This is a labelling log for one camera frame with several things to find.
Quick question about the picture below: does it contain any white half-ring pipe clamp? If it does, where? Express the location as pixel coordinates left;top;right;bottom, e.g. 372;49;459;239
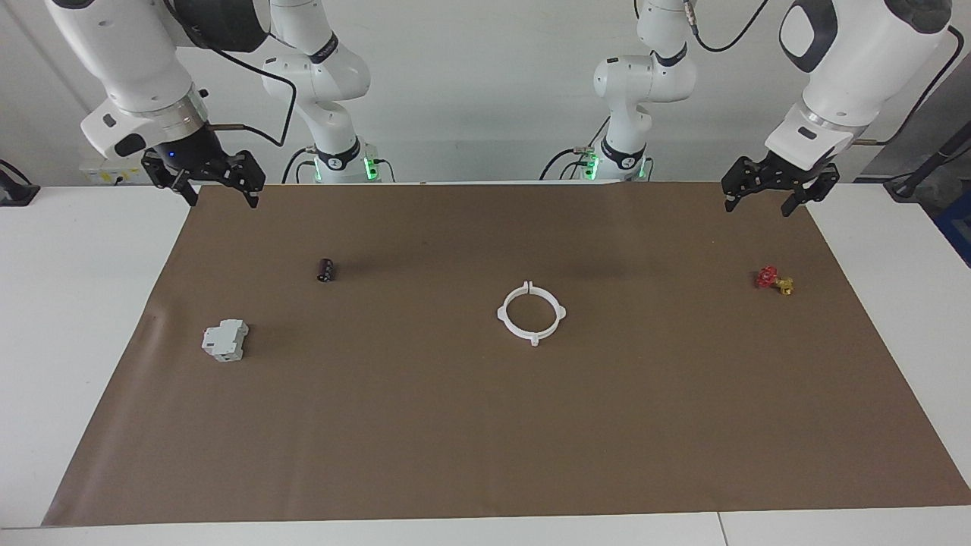
529;282;568;347
497;281;535;346

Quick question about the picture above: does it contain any black tripod stand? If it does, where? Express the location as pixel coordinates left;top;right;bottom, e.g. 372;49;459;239
884;121;971;202

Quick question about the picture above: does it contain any white circuit breaker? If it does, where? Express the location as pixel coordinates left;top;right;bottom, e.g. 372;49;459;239
201;318;250;362

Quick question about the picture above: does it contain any blue crate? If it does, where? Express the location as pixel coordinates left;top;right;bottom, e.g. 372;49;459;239
935;190;971;266

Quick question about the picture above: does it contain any brown paper mat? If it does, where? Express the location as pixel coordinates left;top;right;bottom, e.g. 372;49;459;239
42;182;971;528

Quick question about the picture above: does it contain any black base cable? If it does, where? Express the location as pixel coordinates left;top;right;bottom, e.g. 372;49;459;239
282;148;316;184
540;118;608;183

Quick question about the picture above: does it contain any red-handled brass valve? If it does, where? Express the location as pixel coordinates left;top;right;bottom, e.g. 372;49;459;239
755;265;795;297

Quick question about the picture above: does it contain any white wall socket box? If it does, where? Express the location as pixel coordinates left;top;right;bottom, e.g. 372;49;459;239
80;163;152;185

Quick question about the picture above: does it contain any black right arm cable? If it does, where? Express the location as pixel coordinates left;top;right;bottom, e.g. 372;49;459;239
163;0;298;149

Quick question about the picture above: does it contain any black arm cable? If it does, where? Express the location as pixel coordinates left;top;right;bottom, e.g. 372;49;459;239
163;0;298;149
685;0;964;146

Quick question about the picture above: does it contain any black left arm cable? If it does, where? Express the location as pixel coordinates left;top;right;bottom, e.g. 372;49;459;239
685;0;964;146

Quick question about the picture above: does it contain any black clamp mount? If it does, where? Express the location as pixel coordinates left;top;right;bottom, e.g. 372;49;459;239
0;159;40;207

